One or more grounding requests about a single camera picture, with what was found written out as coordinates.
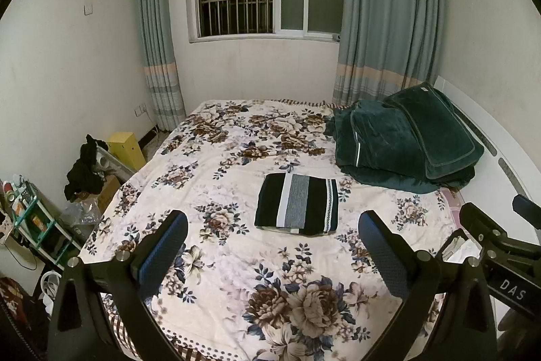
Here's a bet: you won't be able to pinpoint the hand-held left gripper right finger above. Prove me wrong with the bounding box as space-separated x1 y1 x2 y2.
358 210 496 361

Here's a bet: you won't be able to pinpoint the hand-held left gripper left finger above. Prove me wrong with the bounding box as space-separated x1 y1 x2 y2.
47 210 189 361

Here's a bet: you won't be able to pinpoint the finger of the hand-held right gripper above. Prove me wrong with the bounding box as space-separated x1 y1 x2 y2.
460 203 541 260
513 195 541 230

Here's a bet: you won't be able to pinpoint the dark striped sweater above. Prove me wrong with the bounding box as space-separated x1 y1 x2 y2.
254 173 339 237

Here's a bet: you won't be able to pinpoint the black clothes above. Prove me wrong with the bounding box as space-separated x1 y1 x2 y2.
64 135 111 202

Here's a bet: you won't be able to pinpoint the pink mattress cover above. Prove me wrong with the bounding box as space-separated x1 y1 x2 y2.
439 187 466 227

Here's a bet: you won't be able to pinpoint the white headboard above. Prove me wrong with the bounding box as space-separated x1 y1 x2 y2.
433 75 541 210

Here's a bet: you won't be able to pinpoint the floral bed blanket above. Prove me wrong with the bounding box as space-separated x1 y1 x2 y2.
78 98 466 361

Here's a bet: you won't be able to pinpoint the clear plastic bag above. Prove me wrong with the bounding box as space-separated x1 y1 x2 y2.
57 200 104 238

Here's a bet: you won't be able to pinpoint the yellow box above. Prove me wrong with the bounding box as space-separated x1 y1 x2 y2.
105 132 147 172

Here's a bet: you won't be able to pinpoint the dark green pillow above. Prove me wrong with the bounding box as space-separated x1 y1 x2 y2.
382 82 485 180

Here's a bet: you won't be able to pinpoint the dark green folded quilt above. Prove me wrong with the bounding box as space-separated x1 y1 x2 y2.
325 99 477 195

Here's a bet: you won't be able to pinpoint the white small appliance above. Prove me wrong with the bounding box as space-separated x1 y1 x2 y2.
39 270 65 316

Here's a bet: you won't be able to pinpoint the green shelf rack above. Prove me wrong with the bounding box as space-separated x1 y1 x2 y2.
0 174 82 265

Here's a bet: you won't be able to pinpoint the dark red patterned cloth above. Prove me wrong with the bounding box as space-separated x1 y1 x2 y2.
0 276 48 361

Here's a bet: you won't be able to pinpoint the teal striped curtain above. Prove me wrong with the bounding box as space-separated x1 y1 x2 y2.
332 0 447 108
134 0 187 132

